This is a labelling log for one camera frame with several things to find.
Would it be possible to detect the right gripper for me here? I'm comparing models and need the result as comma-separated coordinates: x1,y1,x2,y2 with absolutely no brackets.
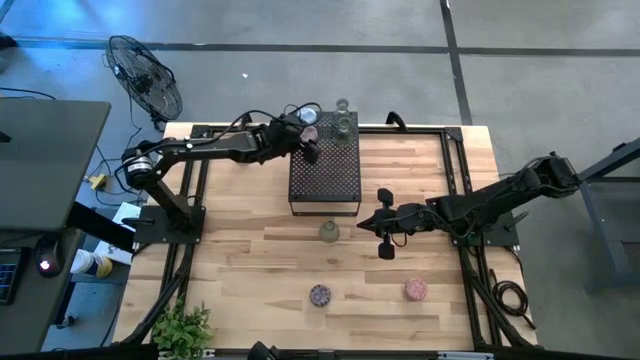
356,188,429,261

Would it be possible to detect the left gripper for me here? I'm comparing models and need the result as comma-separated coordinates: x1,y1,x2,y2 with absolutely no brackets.
264,115,322,167

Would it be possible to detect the mauve purple candle tin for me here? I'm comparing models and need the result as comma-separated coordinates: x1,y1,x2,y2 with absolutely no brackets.
299,124,321,145

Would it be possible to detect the light blue candle tin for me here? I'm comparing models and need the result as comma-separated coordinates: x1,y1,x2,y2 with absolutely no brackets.
297,105,320,126

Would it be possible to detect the pink dotted candle tin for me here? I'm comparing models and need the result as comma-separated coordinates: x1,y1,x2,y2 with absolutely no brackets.
403,277,429,303

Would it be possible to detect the purple jar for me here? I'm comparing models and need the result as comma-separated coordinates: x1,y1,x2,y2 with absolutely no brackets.
308,284,332,308

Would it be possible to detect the black perforated metal shelf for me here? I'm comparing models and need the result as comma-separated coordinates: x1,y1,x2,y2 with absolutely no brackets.
287,110,363,218

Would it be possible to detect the black floor fan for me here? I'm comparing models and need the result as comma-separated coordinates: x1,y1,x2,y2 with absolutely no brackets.
103,34,184,132

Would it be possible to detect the green leafy plant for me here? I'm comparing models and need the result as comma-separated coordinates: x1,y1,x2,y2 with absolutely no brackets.
149,298,214,360

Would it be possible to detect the grey side table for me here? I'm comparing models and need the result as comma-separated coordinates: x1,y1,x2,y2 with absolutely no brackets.
551,137,640,296

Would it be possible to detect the white canister yellow lid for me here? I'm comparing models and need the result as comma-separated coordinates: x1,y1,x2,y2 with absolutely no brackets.
69,248,114,279

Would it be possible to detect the dark grey desk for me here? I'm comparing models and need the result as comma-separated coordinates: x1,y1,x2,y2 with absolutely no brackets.
0,98,136,354

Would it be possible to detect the black computer mouse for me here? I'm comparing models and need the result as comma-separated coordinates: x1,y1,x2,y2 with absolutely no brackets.
33,234,65,279

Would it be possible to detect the black keyboard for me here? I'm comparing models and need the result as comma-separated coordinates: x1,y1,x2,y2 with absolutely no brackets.
0,247,26,306

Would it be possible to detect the black aluminium rig frame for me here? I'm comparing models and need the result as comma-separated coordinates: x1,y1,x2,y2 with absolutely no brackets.
117,123,539,354

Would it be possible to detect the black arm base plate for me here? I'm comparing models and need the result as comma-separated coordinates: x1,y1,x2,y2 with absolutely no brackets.
133,204,207,246
449,209,521,248

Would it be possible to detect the coiled black cable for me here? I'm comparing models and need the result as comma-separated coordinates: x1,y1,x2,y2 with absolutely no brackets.
488,268,537,331

